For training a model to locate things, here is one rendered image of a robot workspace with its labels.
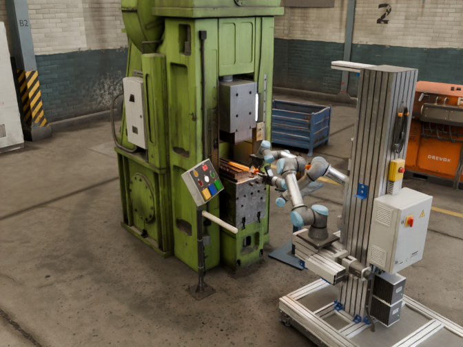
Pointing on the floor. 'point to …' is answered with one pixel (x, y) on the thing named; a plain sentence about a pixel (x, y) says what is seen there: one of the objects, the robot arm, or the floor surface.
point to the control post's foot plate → (200, 291)
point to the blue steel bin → (300, 124)
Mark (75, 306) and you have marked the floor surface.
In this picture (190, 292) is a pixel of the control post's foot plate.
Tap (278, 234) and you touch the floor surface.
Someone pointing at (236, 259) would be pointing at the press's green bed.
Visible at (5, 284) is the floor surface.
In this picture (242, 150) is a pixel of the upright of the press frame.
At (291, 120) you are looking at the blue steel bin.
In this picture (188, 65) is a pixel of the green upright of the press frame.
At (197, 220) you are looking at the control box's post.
